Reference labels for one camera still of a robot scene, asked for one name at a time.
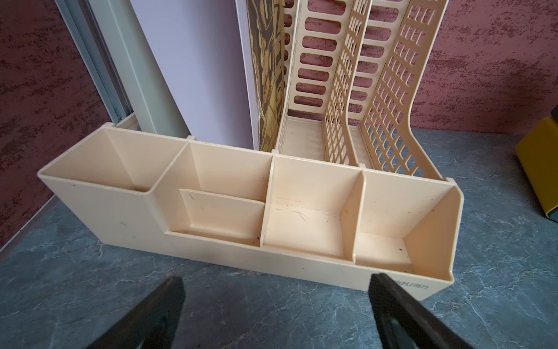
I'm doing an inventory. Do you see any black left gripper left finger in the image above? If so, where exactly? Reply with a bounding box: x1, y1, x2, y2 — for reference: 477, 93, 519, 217
87, 276, 185, 348

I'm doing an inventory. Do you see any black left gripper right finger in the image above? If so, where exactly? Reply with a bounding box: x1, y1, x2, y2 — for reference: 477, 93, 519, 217
368, 273, 472, 348

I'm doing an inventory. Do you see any teal drawer cabinet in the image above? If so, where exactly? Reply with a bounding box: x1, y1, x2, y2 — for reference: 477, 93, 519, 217
516, 107, 557, 222

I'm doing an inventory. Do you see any beige plastic desk organizer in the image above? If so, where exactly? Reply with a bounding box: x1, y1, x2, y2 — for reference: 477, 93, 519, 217
37, 1, 464, 300

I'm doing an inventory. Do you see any grey-beige folder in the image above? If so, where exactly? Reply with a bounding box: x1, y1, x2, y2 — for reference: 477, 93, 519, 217
90, 1, 190, 138

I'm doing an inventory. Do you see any yellow patterned book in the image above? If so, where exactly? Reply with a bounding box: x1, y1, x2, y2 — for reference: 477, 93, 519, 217
246, 0, 286, 152

